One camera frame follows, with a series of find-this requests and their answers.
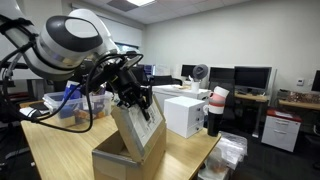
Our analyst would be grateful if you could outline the white red filing cabinet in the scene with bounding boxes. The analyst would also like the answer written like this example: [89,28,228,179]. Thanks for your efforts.
[261,108,302,152]

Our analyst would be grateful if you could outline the brown cardboard box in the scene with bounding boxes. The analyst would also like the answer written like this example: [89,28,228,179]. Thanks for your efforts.
[92,96,167,180]

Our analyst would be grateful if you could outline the black desk fan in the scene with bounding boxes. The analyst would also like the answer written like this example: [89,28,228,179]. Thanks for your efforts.
[192,64,208,81]

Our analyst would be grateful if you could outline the white file storage box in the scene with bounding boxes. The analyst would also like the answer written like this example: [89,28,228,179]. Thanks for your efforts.
[152,85,210,111]

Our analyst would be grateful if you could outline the black computer monitor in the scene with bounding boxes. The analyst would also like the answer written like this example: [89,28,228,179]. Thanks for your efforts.
[234,66,272,90]

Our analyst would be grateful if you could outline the white mug with utensils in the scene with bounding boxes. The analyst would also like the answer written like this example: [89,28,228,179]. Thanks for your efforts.
[188,76,200,93]

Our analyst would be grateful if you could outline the blue cookie box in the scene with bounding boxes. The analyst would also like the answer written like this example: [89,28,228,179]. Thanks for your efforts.
[60,81,82,118]

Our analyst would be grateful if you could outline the clear plastic storage bin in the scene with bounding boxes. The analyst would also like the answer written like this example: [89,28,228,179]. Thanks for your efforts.
[43,92,112,128]

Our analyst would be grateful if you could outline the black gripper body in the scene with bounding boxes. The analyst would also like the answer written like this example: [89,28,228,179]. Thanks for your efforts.
[106,64,152,109]

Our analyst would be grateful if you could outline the plastic bag on floor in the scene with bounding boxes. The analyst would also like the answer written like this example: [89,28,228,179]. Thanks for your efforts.
[197,131,247,180]

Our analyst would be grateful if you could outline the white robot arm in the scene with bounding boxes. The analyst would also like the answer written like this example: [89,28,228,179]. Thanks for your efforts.
[0,0,152,119]

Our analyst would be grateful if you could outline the white small drawer unit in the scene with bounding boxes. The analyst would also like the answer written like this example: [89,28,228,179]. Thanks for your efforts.
[164,96,205,138]

